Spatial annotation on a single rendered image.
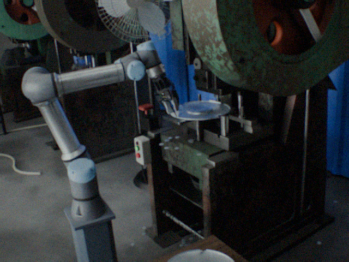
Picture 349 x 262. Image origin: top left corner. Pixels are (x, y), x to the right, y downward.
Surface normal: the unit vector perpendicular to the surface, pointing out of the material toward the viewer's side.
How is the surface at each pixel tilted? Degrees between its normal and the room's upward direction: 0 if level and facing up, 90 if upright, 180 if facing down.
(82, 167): 8
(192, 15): 100
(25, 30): 90
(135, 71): 90
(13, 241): 0
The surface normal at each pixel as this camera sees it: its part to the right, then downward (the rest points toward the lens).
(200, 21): -0.77, 0.46
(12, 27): 0.62, 0.23
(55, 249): -0.06, -0.94
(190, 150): -0.81, 0.25
